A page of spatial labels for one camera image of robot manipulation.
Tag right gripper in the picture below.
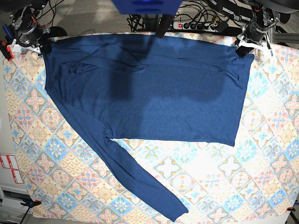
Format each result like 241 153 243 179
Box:
10 27 50 54

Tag black clamp bottom left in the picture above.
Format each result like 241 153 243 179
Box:
21 199 41 208

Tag white power strip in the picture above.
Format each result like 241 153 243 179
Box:
172 21 216 32

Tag black power adapter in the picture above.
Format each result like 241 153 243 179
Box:
216 21 228 33

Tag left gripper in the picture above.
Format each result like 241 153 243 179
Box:
235 21 273 57

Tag patterned tile tablecloth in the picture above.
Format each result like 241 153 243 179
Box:
0 44 299 224

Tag blue clamp top left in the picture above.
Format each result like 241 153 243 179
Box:
2 24 14 42

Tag black clamp bottom right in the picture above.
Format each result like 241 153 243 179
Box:
287 207 296 212

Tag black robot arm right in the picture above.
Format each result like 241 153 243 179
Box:
11 0 56 55

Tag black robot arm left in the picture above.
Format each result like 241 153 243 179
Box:
235 0 299 57

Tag black round stool base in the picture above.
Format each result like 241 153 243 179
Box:
48 26 68 38

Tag blue long-sleeve T-shirt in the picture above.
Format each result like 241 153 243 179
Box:
43 34 254 221

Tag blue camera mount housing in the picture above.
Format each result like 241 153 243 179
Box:
112 0 182 15

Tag white red labels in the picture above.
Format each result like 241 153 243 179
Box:
0 154 24 184

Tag black red strap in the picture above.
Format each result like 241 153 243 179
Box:
155 14 173 39

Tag red black clamp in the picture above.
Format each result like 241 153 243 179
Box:
0 41 14 61

